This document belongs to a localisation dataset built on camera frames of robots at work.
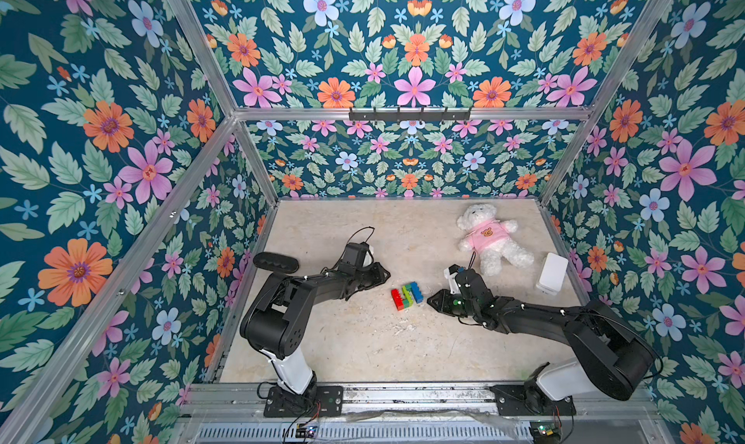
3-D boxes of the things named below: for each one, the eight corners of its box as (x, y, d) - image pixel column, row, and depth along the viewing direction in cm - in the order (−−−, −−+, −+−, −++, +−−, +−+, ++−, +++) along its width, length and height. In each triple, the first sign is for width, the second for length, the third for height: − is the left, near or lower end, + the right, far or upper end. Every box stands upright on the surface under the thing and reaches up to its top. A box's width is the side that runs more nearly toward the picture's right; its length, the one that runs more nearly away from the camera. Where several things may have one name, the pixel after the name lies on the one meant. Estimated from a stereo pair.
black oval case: (254, 273, 100) (249, 266, 97) (259, 257, 105) (255, 250, 101) (297, 273, 100) (293, 266, 97) (301, 257, 105) (298, 250, 101)
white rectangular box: (533, 289, 96) (540, 282, 92) (544, 260, 103) (550, 252, 99) (552, 298, 94) (559, 291, 90) (561, 267, 101) (568, 260, 97)
